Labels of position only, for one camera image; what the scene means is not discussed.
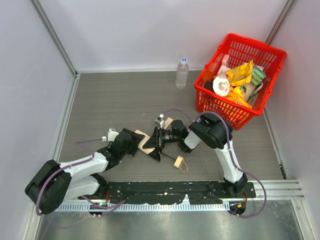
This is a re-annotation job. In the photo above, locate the clear water bottle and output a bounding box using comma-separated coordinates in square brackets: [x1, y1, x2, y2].
[175, 58, 189, 89]

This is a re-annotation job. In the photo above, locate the beige cup in basket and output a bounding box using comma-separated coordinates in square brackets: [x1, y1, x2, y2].
[239, 82, 263, 102]

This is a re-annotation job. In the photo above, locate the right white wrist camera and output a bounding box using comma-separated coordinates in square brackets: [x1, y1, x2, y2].
[155, 114, 165, 128]

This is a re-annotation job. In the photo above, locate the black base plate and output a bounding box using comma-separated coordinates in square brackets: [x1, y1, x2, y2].
[86, 181, 256, 205]

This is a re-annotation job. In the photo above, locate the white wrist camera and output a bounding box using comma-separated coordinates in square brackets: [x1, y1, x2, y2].
[155, 114, 165, 128]
[101, 127, 119, 142]

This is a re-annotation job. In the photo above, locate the orange snack bag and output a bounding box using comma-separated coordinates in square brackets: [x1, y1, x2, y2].
[224, 86, 252, 109]

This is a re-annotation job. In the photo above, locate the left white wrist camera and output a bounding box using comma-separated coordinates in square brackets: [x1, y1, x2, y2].
[101, 127, 119, 142]

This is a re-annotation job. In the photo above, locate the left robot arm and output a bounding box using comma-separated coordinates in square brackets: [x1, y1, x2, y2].
[24, 128, 146, 216]

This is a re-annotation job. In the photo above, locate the white slotted cable duct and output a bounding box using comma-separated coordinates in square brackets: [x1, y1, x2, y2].
[55, 201, 230, 213]

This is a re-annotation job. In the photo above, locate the white box in basket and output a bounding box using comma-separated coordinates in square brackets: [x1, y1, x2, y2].
[217, 54, 230, 75]

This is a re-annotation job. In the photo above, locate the yellow snack bag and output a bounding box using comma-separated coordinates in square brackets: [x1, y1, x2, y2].
[226, 60, 254, 87]

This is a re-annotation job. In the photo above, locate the red plastic basket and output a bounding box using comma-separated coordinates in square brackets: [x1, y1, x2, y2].
[194, 32, 287, 130]

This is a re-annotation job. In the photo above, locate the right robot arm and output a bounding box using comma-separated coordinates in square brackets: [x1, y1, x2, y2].
[140, 111, 248, 196]

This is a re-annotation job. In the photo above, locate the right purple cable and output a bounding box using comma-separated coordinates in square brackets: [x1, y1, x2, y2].
[163, 108, 268, 219]

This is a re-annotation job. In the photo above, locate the green carton box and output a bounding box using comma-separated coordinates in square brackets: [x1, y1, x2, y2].
[251, 65, 266, 86]

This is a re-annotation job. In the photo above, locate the beige folding umbrella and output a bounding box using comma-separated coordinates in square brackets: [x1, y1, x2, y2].
[135, 114, 189, 173]

